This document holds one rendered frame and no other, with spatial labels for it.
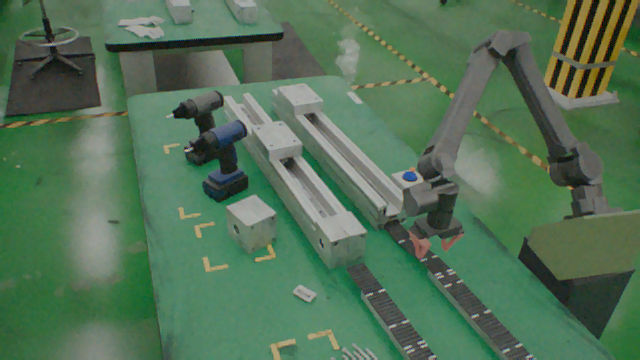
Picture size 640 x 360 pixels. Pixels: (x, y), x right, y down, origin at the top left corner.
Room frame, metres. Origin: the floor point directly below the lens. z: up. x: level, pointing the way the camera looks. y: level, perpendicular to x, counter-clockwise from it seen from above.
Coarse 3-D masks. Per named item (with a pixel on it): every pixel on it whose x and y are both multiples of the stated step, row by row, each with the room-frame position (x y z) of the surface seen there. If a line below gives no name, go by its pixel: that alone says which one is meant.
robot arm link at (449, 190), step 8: (432, 184) 1.01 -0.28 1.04; (440, 184) 1.01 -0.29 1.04; (448, 184) 1.01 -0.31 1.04; (456, 184) 1.02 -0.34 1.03; (440, 192) 0.98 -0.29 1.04; (448, 192) 0.99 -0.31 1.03; (456, 192) 0.99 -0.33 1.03; (440, 200) 0.98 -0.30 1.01; (448, 200) 0.98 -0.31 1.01; (456, 200) 0.99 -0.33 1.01; (440, 208) 0.98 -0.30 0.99; (448, 208) 0.98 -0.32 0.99
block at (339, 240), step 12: (336, 216) 1.08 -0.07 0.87; (348, 216) 1.09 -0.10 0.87; (324, 228) 1.03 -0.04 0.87; (336, 228) 1.03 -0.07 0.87; (348, 228) 1.04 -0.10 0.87; (360, 228) 1.04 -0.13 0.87; (324, 240) 1.02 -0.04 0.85; (336, 240) 0.99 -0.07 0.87; (348, 240) 1.01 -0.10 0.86; (360, 240) 1.02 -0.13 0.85; (324, 252) 1.01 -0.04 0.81; (336, 252) 0.99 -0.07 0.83; (348, 252) 1.01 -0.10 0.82; (360, 252) 1.02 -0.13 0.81; (336, 264) 0.99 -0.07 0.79
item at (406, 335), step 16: (352, 272) 0.94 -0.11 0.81; (368, 272) 0.95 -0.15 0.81; (368, 288) 0.89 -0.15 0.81; (384, 304) 0.85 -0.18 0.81; (384, 320) 0.80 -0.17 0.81; (400, 320) 0.80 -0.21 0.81; (400, 336) 0.76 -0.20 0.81; (416, 336) 0.76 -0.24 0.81; (416, 352) 0.72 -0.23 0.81; (432, 352) 0.72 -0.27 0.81
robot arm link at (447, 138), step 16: (496, 48) 1.28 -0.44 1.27; (480, 64) 1.27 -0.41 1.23; (496, 64) 1.28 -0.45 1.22; (464, 80) 1.24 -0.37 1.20; (480, 80) 1.24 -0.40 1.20; (464, 96) 1.19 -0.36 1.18; (480, 96) 1.21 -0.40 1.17; (448, 112) 1.16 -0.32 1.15; (464, 112) 1.16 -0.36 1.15; (448, 128) 1.11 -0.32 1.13; (464, 128) 1.13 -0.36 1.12; (432, 144) 1.09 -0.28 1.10; (448, 144) 1.07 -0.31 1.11; (432, 160) 1.03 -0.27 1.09; (432, 176) 1.04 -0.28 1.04
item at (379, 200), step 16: (272, 96) 1.86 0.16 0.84; (288, 112) 1.73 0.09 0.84; (320, 112) 1.69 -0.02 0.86; (304, 128) 1.60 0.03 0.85; (320, 128) 1.64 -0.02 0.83; (336, 128) 1.58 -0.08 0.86; (304, 144) 1.59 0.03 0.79; (320, 144) 1.48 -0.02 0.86; (336, 144) 1.53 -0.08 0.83; (352, 144) 1.48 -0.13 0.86; (320, 160) 1.47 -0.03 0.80; (336, 160) 1.38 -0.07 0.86; (352, 160) 1.43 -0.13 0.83; (368, 160) 1.38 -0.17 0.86; (336, 176) 1.37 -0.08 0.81; (352, 176) 1.29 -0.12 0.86; (368, 176) 1.34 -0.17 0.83; (384, 176) 1.30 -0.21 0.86; (352, 192) 1.28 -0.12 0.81; (368, 192) 1.21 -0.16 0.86; (384, 192) 1.26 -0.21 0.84; (400, 192) 1.22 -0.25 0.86; (368, 208) 1.19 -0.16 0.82; (384, 208) 1.17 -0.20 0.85; (400, 208) 1.18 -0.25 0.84; (384, 224) 1.16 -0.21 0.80
